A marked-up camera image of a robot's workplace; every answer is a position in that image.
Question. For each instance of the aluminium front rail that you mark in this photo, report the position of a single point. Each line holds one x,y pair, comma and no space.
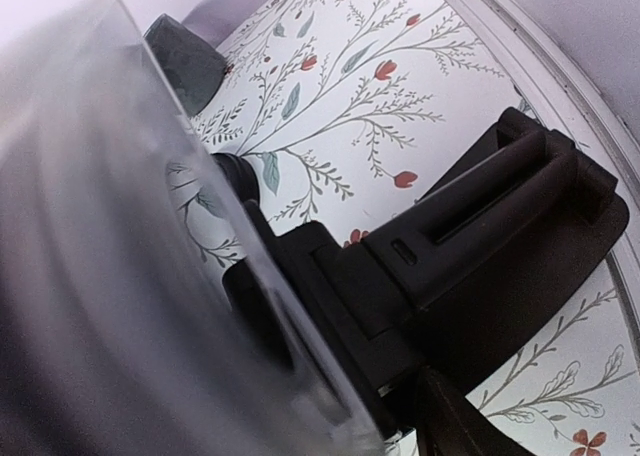
559,91

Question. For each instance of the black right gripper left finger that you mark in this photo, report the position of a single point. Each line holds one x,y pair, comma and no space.
195,70

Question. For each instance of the floral patterned table mat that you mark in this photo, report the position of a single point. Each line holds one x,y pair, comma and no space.
349,111

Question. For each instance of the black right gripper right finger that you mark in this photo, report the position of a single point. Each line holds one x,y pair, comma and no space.
447,423

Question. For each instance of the black phone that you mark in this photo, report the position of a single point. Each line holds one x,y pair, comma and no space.
141,313

